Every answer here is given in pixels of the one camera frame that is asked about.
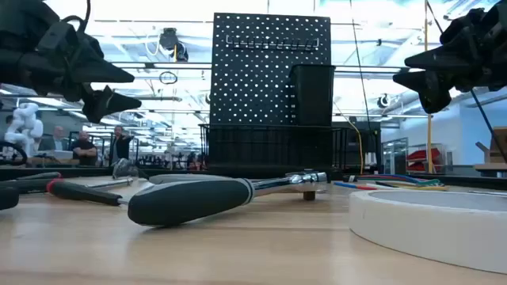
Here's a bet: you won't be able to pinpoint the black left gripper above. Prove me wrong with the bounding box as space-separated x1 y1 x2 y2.
0 19 143 124

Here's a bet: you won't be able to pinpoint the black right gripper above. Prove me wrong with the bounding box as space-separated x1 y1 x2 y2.
392 0 507 115

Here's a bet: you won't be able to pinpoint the clear black safety glasses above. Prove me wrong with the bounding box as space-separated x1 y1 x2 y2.
112 158 151 180

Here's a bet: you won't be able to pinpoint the black red handled screwdriver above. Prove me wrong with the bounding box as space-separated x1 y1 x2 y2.
46 177 132 207

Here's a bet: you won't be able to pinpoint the grey utility knife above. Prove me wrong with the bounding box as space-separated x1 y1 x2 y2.
148 173 238 184

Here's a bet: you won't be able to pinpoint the chrome ratchet grey black handle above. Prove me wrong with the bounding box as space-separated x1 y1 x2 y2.
127 170 328 228

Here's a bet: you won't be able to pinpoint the white masking tape roll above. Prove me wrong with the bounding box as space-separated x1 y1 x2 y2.
349 188 507 275

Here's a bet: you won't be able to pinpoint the black perforated peg board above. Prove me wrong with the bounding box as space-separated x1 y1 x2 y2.
209 12 332 127

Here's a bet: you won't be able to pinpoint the person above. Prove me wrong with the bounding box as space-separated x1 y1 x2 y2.
71 130 99 166
38 125 69 152
109 125 135 165

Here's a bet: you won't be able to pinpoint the red storage bin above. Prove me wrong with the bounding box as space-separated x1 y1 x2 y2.
406 160 443 173
406 148 442 162

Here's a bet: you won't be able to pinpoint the cardboard box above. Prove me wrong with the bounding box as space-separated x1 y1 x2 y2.
475 126 507 164

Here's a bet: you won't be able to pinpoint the black cabinet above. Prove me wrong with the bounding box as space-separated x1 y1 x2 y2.
331 121 382 175

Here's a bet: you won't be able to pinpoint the wooden workbench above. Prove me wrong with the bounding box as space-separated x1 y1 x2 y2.
474 162 507 178

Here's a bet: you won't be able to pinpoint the dark screwdriver with red end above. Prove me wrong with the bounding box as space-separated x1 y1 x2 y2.
15 171 63 182

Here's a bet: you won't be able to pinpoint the black plastic cup bin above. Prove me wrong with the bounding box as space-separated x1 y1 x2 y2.
290 64 336 127

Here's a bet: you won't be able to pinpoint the black hanging cable coil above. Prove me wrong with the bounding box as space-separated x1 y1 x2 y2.
158 70 178 86

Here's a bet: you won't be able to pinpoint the thick black diagonal cable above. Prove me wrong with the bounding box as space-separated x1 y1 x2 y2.
425 0 507 163

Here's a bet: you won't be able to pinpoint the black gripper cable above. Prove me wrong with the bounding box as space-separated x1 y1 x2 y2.
62 0 92 33

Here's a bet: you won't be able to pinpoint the thin black hanging cable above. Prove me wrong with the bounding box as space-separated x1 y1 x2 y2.
349 0 372 128

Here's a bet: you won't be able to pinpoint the black aluminium table frame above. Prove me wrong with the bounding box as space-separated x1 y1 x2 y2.
0 165 507 191

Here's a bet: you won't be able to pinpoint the dark handled chrome tool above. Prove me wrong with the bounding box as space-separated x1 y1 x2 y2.
0 177 135 195

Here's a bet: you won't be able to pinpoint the black ring hoop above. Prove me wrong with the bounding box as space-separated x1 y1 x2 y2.
0 141 28 166

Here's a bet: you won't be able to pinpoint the green cable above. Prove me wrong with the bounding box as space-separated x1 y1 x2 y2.
411 177 442 187

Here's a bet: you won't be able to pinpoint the thin yellow hanging cable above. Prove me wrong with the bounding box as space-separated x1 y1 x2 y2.
347 120 364 175

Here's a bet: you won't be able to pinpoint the white cable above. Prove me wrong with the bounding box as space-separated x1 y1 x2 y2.
364 181 417 192

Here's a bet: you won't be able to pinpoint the red cable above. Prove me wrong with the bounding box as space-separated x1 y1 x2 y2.
354 175 413 192

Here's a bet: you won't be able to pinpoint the blue cable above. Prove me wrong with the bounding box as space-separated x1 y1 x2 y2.
334 174 421 190

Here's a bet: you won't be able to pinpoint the metal wire hook rail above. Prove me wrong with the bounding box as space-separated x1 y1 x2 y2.
225 34 320 51

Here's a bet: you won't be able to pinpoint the black wire basket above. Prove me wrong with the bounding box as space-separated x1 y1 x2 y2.
199 123 349 178

